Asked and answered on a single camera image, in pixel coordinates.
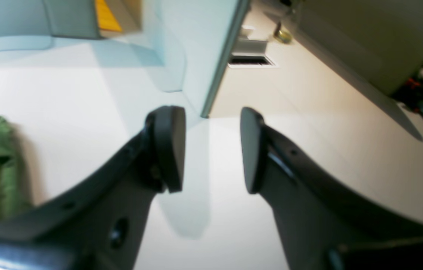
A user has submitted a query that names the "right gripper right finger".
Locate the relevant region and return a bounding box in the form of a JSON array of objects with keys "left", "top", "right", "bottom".
[{"left": 240, "top": 106, "right": 423, "bottom": 270}]

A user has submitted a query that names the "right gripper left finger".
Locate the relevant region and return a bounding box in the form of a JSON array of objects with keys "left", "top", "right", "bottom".
[{"left": 0, "top": 105, "right": 186, "bottom": 270}]

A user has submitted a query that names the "floor vent grille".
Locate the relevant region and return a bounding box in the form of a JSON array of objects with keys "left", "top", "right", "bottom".
[{"left": 228, "top": 55, "right": 276, "bottom": 69}]

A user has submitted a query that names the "grey partition panel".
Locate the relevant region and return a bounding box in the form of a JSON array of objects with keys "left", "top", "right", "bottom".
[{"left": 0, "top": 0, "right": 249, "bottom": 120}]

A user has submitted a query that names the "yellow object behind partition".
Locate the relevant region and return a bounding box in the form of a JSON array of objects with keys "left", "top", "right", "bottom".
[{"left": 94, "top": 0, "right": 122, "bottom": 33}]

